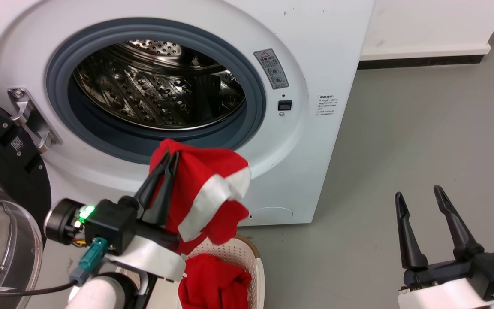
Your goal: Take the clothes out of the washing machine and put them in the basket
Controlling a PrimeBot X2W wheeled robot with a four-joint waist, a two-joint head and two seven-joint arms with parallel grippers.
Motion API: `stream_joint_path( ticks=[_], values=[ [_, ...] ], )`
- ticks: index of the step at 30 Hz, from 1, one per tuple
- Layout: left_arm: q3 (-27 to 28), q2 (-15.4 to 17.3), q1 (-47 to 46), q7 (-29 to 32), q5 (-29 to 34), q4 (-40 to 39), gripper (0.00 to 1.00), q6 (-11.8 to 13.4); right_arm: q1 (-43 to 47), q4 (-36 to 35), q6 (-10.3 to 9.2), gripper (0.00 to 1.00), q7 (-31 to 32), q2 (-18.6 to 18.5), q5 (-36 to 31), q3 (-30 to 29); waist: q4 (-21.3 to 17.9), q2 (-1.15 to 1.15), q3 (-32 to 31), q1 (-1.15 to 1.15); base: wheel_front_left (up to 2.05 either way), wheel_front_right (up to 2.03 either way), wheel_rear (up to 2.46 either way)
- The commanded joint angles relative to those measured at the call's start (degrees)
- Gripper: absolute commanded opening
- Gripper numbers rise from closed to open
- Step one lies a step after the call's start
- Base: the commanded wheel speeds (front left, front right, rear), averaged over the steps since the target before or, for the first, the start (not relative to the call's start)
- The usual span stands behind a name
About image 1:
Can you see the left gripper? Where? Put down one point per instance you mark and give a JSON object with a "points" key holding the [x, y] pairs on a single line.
{"points": [[109, 223]]}

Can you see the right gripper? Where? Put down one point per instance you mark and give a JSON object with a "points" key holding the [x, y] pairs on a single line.
{"points": [[444, 287]]}

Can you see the red garment with white band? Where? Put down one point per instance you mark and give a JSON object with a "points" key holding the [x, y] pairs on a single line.
{"points": [[204, 171]]}

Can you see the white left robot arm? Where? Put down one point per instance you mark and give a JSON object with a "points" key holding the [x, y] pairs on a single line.
{"points": [[101, 296]]}

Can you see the stainless steel washing machine drum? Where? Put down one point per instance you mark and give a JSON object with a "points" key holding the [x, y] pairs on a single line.
{"points": [[144, 94]]}

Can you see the cream perforated laundry basket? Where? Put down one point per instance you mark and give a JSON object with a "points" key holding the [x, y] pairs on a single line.
{"points": [[249, 257]]}

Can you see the grey rubber door gasket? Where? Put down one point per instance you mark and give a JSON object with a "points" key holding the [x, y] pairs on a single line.
{"points": [[114, 146]]}

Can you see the round white filter cover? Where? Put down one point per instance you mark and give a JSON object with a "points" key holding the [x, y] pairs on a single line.
{"points": [[272, 215]]}

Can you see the white front-load washing machine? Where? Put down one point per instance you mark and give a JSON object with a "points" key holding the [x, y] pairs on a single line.
{"points": [[315, 171]]}

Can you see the silver metal door hinge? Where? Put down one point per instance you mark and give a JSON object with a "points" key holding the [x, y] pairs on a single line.
{"points": [[37, 124]]}

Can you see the QR code sticker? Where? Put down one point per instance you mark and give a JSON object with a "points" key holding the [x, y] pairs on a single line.
{"points": [[17, 143]]}

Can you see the black door latch socket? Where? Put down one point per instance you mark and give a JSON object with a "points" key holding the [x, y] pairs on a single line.
{"points": [[284, 105]]}

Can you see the grey warning sticker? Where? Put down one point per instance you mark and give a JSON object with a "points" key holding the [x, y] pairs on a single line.
{"points": [[271, 68]]}

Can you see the black baseboard strip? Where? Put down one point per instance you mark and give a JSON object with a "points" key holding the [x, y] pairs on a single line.
{"points": [[418, 62]]}

